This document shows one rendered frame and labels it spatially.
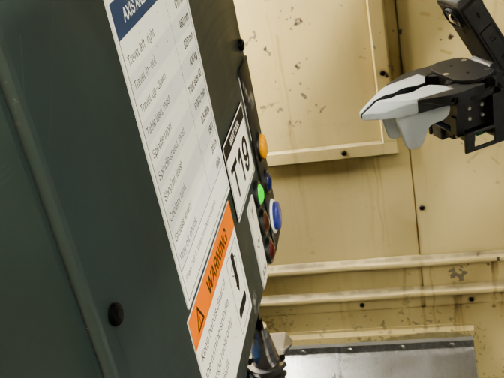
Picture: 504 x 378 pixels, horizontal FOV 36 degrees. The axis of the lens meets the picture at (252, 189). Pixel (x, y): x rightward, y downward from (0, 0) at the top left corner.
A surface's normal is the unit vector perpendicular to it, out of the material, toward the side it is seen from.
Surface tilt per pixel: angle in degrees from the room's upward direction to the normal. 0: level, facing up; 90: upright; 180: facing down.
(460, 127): 90
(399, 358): 25
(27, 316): 90
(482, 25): 91
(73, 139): 90
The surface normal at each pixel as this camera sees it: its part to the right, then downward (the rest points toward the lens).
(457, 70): -0.18, -0.87
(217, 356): 0.97, -0.09
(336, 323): -0.14, 0.48
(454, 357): -0.22, -0.59
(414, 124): 0.32, 0.39
